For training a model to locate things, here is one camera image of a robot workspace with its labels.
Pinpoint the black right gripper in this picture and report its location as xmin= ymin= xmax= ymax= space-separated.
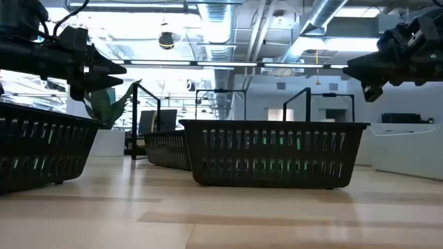
xmin=342 ymin=8 xmax=443 ymax=103

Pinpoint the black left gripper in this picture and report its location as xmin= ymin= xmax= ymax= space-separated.
xmin=0 ymin=26 xmax=127 ymax=102

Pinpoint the black slotted plastic basket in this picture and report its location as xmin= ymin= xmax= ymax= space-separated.
xmin=0 ymin=101 xmax=105 ymax=195
xmin=179 ymin=119 xmax=370 ymax=190
xmin=142 ymin=129 xmax=192 ymax=172

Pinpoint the green snake plant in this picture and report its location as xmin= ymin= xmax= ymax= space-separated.
xmin=82 ymin=78 xmax=143 ymax=131

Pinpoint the black equipment cart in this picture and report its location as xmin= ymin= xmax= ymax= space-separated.
xmin=381 ymin=112 xmax=435 ymax=125

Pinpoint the white plant pot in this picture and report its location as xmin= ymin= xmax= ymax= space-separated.
xmin=88 ymin=129 xmax=126 ymax=158

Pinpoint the dark flat panel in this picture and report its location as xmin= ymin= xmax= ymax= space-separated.
xmin=138 ymin=109 xmax=179 ymax=135

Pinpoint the round ceiling sensor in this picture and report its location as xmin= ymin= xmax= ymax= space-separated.
xmin=272 ymin=10 xmax=287 ymax=26

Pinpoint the long ceiling light bar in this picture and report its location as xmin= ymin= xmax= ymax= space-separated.
xmin=110 ymin=59 xmax=350 ymax=71

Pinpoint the yellow hanging cord plug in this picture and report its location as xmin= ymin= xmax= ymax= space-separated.
xmin=314 ymin=50 xmax=322 ymax=86

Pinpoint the wooden shelf with black frame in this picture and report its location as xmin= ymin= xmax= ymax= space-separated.
xmin=130 ymin=82 xmax=311 ymax=165

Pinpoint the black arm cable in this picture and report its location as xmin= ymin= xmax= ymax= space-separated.
xmin=51 ymin=0 xmax=90 ymax=37

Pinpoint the black yellow ceiling cord reel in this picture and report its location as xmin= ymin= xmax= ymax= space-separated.
xmin=158 ymin=31 xmax=176 ymax=51

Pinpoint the silver smooth ventilation duct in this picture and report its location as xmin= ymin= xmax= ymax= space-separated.
xmin=278 ymin=0 xmax=350 ymax=70

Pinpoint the silver ribbed ventilation duct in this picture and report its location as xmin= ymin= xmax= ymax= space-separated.
xmin=197 ymin=3 xmax=237 ymax=120

